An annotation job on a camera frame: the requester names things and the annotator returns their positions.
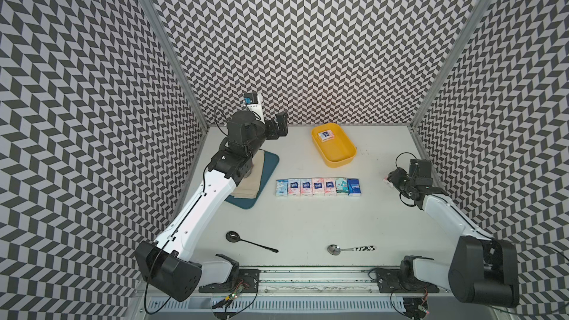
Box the black plastic spoon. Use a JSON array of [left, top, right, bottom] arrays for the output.
[[225, 231, 279, 253]]

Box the aluminium front rail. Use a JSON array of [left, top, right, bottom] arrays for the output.
[[132, 266, 508, 299]]

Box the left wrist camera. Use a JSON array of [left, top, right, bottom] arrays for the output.
[[243, 92, 265, 122]]

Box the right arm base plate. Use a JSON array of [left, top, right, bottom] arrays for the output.
[[373, 268, 440, 294]]

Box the yellow plastic storage box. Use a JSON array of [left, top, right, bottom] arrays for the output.
[[311, 123, 357, 168]]

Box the dark blue Tempo tissue pack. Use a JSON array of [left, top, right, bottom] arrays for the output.
[[347, 179, 362, 197]]

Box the teal plastic tray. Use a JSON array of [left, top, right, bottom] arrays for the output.
[[225, 152, 279, 210]]

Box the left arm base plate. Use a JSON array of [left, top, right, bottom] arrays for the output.
[[199, 268, 260, 295]]

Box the mint green tissue pack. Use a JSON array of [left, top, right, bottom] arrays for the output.
[[336, 177, 350, 196]]

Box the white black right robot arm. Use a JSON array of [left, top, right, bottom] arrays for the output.
[[386, 159, 520, 308]]

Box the light blue cartoon tissue pack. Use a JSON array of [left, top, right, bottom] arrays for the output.
[[276, 179, 289, 197]]

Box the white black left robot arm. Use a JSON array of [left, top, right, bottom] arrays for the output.
[[135, 111, 288, 302]]

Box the metal spoon patterned handle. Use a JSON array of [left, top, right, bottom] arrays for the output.
[[326, 244, 376, 256]]

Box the beige linen cloth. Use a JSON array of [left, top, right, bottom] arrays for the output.
[[231, 150, 265, 199]]

